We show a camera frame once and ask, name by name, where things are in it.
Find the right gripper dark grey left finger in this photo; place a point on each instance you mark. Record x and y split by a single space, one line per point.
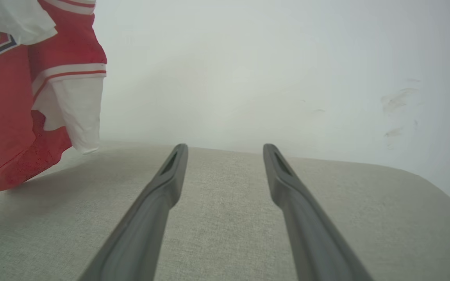
150 218

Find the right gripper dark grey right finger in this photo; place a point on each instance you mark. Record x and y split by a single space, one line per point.
307 226

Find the grey fabric sofa cushion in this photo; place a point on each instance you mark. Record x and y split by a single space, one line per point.
225 234

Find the red white basketball jersey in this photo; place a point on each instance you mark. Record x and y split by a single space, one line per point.
6 117

